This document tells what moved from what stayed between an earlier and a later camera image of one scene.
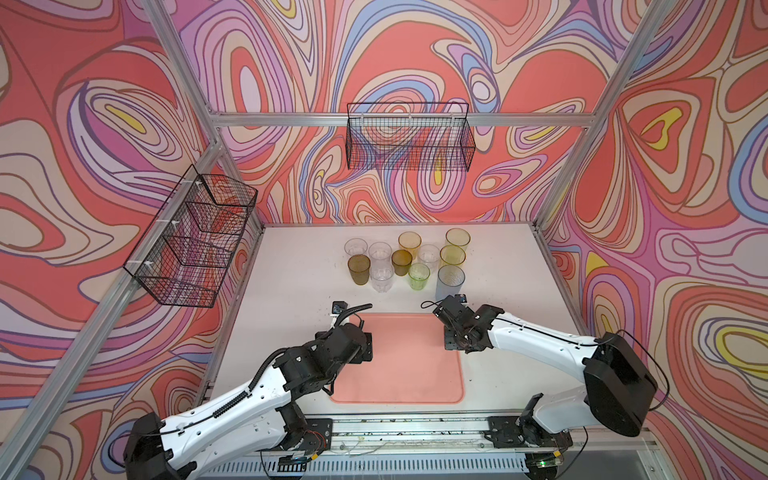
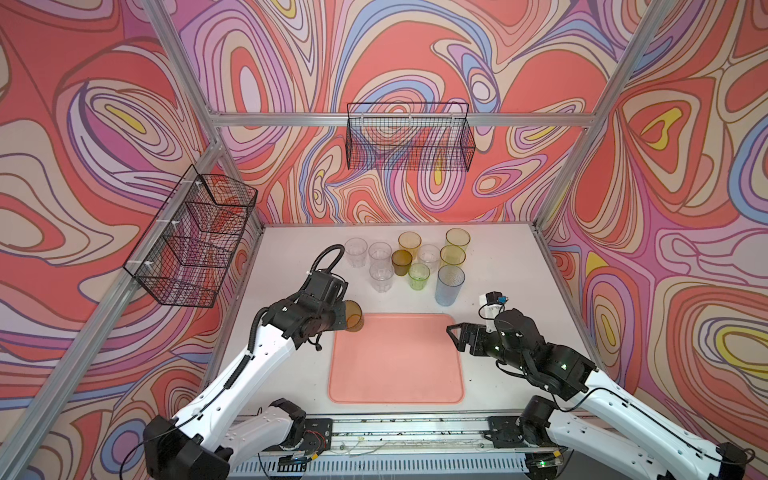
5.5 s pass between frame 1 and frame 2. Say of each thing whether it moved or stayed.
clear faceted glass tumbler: stayed
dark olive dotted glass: moved
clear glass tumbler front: stayed
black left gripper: moved
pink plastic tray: stayed
